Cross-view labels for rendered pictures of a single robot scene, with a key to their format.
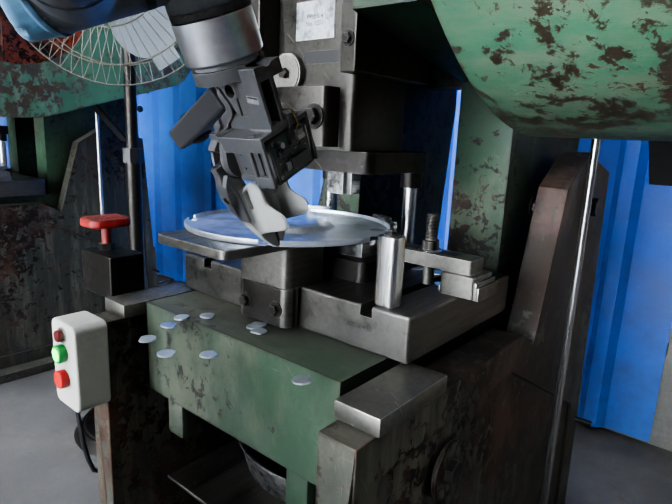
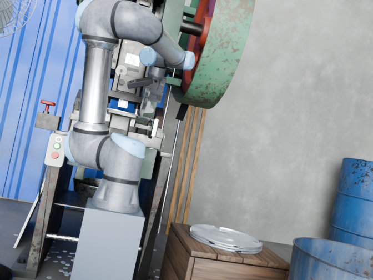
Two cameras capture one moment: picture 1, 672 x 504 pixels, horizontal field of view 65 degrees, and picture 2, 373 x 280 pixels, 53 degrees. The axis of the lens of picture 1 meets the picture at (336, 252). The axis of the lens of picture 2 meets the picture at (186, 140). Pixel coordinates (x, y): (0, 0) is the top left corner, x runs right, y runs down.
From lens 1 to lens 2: 1.46 m
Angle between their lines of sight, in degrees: 53
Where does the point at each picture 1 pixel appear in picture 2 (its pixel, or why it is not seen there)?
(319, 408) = (149, 157)
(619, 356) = not seen: hidden behind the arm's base
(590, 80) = (207, 95)
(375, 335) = (152, 143)
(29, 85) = not seen: outside the picture
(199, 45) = (160, 72)
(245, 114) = (156, 86)
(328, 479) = (163, 167)
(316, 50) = (131, 67)
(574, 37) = (210, 89)
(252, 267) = (115, 124)
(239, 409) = not seen: hidden behind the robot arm
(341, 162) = (134, 99)
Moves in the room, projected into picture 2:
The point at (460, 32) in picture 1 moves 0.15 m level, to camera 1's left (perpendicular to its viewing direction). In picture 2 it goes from (194, 82) to (175, 74)
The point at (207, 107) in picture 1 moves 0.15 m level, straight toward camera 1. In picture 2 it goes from (147, 82) to (177, 86)
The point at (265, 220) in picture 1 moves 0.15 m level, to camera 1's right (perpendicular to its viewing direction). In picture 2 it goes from (147, 110) to (168, 116)
